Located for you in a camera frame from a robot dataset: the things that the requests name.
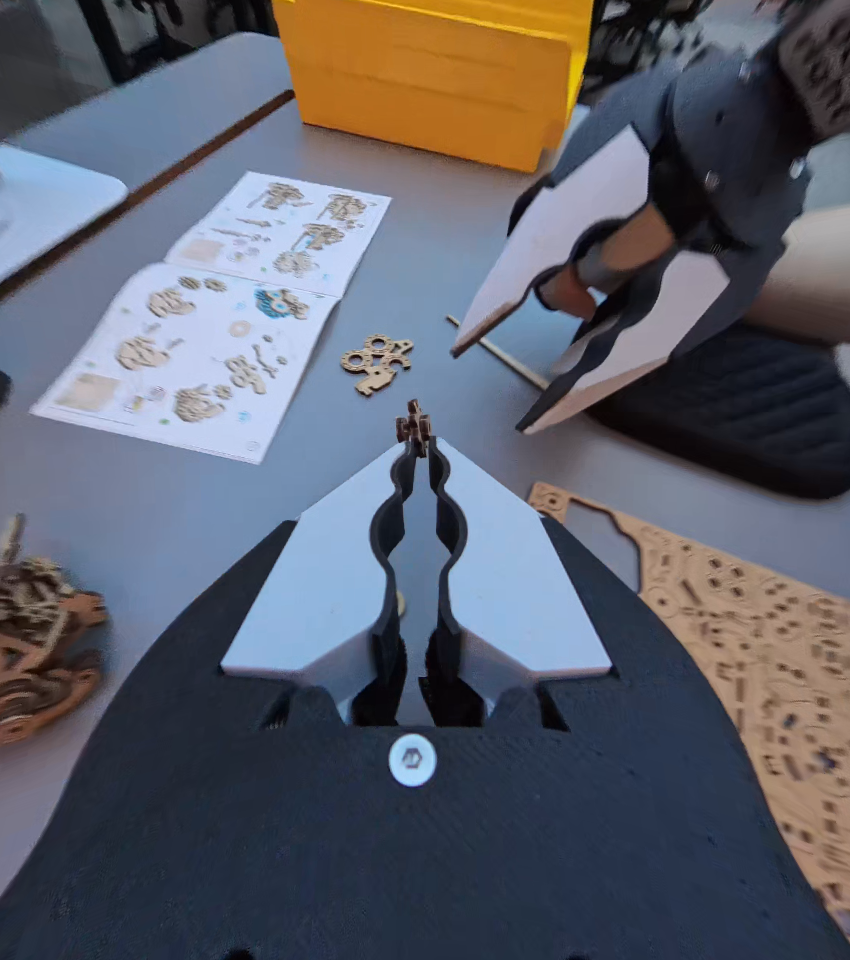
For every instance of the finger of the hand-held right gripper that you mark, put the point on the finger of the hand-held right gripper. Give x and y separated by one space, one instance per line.
560 225
649 330

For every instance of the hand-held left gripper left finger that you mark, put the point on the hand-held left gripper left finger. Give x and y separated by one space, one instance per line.
305 600

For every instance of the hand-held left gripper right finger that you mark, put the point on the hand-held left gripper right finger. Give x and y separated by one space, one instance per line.
515 600

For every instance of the thin wooden stick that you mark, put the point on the thin wooden stick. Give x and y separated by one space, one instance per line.
500 352

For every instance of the wooden gear assembly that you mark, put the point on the wooden gear assembly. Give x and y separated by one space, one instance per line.
414 427

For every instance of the wooden plate with round holes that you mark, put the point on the wooden plate with round holes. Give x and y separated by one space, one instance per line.
376 362

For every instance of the wooden laser-cut parts sheet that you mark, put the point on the wooden laser-cut parts sheet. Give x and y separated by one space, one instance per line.
769 660

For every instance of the person's right forearm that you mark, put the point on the person's right forearm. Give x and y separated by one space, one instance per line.
829 277

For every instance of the person's right hand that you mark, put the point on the person's right hand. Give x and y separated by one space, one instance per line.
612 255

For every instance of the black wrist rest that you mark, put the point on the black wrist rest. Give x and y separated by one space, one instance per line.
732 420

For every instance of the yellow plastic bin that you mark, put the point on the yellow plastic bin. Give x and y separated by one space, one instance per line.
432 75

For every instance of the white instruction booklet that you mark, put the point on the white instruction booklet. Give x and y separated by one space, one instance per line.
207 322

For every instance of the wooden mechanical model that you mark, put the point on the wooden mechanical model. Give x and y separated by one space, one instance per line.
12 652

